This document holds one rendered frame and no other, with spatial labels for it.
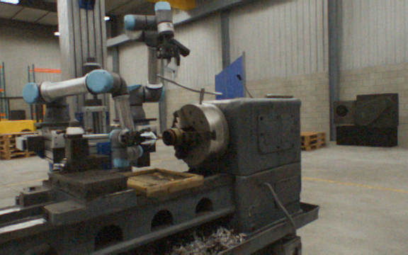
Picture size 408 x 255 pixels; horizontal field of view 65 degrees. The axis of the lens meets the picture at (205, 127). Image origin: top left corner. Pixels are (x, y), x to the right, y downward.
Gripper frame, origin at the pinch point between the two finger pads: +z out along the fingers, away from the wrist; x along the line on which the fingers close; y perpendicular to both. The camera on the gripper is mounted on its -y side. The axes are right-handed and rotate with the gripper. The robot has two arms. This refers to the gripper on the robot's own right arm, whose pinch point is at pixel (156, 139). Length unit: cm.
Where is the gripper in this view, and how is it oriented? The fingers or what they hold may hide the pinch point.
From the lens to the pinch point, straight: 147.2
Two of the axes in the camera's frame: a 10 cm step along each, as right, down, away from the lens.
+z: 6.8, 0.2, -7.4
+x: -0.4, -10.0, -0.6
